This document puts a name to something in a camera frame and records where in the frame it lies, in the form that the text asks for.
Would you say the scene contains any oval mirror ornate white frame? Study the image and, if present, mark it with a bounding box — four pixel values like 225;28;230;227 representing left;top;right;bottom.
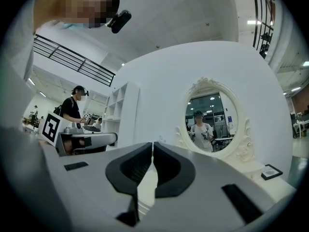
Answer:
175;76;257;176

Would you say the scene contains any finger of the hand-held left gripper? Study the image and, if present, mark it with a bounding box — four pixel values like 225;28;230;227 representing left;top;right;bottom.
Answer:
84;132;119;154

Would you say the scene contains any person's head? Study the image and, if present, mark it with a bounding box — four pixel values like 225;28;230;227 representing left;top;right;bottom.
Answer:
33;0;114;30

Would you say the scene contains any person's grey shirt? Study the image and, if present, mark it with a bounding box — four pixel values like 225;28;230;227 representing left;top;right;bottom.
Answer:
0;0;63;232

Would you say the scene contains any white shelf unit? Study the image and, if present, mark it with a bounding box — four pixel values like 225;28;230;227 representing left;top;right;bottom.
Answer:
101;81;140;149

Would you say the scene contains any black metal railing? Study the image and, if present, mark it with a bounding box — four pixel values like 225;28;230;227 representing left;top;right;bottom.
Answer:
251;0;276;59
32;34;116;88

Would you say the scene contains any black framed picture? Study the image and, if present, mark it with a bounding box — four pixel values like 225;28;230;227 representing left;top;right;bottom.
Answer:
261;164;283;181

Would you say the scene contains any person's left hand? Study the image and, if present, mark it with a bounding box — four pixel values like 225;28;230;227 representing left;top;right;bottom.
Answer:
62;138;85;156

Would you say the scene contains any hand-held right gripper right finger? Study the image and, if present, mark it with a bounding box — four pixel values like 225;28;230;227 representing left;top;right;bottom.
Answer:
139;141;276;232

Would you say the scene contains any black head-worn camera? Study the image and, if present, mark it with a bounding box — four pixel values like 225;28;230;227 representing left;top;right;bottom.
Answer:
103;0;132;34

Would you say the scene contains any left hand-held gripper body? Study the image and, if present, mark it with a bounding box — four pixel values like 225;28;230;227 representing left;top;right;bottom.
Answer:
38;110;92;157

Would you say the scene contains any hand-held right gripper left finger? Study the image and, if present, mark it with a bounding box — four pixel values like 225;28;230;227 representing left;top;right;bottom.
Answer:
43;141;153;232

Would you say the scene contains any light blue face mask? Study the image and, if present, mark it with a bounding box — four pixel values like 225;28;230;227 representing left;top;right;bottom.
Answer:
56;20;89;30

